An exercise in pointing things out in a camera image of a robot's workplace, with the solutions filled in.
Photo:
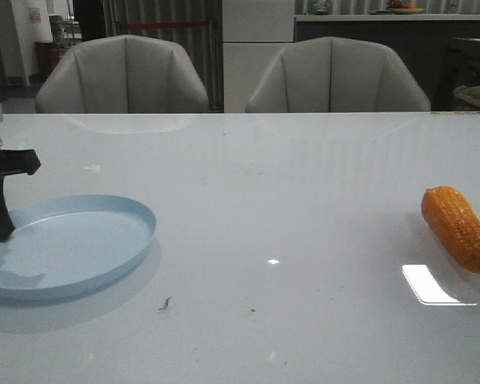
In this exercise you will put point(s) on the orange plastic corn cob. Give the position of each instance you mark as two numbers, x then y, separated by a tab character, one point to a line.
455	224

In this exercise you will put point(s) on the white cabinet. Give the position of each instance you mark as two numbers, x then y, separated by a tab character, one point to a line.
252	32

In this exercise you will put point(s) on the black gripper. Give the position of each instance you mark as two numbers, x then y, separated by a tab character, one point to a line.
13	162

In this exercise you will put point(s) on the grey counter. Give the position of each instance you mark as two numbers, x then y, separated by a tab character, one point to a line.
419	39

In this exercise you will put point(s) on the red barrier belt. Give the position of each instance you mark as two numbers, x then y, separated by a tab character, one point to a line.
162	25

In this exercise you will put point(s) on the fruit bowl on counter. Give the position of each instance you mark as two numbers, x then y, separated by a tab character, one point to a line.
403	7

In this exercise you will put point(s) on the light blue round plate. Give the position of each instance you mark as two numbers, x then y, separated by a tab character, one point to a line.
73	245

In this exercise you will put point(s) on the right beige leather chair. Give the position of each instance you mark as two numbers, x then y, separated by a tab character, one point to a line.
337	75

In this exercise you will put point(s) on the person in dark clothes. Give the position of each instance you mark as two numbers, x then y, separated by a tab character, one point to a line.
90	17

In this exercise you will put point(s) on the red bin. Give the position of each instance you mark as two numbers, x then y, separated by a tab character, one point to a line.
48	56

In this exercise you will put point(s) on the beige leather chair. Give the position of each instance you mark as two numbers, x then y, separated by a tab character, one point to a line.
124	74
337	75

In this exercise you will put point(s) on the dark armchair with cushion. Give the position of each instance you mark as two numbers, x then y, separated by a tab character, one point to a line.
460	67

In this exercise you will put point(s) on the left beige leather chair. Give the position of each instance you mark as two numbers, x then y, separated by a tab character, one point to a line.
124	74

